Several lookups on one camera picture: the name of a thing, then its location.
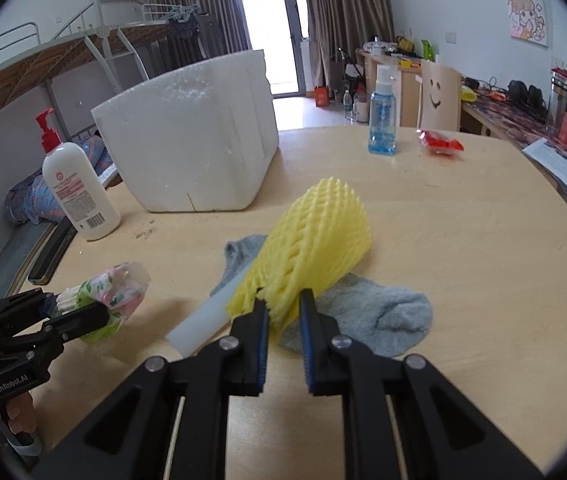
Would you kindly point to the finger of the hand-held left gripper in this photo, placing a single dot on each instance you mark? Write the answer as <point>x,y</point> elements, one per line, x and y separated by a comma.
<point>78,322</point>
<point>18,310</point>

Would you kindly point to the wooden desk with drawers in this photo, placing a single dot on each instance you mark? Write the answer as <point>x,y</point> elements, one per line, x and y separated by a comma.
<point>403,90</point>

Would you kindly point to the grey metal bunk bed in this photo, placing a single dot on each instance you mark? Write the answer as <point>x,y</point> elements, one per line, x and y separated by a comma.
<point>158,15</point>
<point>38,65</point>

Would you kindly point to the steel thermos flask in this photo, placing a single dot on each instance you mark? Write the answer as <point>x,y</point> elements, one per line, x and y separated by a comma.
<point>558,95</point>

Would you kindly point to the blue spray bottle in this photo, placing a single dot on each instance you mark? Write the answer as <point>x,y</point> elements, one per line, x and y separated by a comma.
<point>382,120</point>

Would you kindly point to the blue checked quilt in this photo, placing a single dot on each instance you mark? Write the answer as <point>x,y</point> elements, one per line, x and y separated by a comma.
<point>28,200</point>

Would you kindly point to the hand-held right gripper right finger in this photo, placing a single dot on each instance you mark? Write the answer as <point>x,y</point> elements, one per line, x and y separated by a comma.
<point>306,345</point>

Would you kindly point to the floral tissue packet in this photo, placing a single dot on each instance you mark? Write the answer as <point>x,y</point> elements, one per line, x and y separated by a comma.
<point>113,287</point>

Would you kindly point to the hanging dark clothes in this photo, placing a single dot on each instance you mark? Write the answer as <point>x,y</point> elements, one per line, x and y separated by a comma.
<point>183,25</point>

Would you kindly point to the black headphones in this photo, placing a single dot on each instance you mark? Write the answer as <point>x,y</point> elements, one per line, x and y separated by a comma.
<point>526,94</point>

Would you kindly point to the wooden chair with smiley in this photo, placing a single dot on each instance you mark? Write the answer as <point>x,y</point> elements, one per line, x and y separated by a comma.
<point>438,95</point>

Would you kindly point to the pink cartoon wall poster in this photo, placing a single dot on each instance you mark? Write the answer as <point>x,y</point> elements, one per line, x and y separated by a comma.
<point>528,17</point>

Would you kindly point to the red snack packet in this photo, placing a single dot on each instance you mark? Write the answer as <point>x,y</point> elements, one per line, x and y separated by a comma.
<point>438,142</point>

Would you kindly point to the brown curtain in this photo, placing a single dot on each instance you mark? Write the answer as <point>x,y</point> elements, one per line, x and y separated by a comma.
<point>348,15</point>
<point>218,0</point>

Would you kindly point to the white foam box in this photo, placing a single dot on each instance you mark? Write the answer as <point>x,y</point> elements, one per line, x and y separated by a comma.
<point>188,135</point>

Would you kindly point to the green bag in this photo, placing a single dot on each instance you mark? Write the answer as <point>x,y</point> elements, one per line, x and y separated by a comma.
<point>428,50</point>

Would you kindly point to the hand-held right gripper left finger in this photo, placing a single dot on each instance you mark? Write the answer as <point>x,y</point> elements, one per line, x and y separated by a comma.
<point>262,345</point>

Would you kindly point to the grey sock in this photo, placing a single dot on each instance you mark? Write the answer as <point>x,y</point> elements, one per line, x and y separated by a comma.
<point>383,315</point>

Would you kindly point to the white plastic tube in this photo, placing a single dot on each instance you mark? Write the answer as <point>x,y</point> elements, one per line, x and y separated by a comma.
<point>198,325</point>

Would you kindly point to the printed paper sheet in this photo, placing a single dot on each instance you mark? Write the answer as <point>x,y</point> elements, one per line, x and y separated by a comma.
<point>561,170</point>

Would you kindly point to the glass balcony door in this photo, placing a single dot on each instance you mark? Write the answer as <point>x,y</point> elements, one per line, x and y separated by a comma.
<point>273,30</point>

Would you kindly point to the black smartphone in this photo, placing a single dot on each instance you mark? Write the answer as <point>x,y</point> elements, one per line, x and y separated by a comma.
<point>50,255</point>

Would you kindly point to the white lotion pump bottle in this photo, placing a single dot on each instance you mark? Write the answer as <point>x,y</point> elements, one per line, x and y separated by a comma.
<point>83,190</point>

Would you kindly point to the desk with patterned cloth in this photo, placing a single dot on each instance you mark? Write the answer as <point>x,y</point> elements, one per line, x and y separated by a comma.
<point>513,120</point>

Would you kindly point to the yellow foam fruit net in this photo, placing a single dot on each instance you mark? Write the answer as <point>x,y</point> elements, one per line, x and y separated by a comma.
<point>313,240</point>

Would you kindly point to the person's left hand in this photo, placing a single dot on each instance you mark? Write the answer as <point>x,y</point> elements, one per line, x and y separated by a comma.
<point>19,412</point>

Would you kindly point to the orange bag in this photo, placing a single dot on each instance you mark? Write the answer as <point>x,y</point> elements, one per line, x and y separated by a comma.
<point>322,96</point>

